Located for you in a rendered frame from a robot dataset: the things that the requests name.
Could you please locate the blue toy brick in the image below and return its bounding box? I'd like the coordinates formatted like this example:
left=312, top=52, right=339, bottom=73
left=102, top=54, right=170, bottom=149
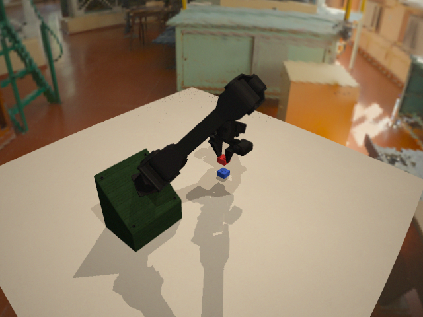
left=217, top=167, right=230, bottom=179

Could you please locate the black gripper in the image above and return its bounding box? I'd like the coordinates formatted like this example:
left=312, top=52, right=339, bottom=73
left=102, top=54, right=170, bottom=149
left=208, top=120, right=253, bottom=163

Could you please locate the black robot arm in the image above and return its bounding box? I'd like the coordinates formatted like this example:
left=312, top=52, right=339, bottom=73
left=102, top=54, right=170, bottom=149
left=131, top=74, right=267, bottom=197

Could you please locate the red block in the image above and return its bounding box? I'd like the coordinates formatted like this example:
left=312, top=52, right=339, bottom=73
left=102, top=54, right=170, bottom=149
left=217, top=154, right=228, bottom=166

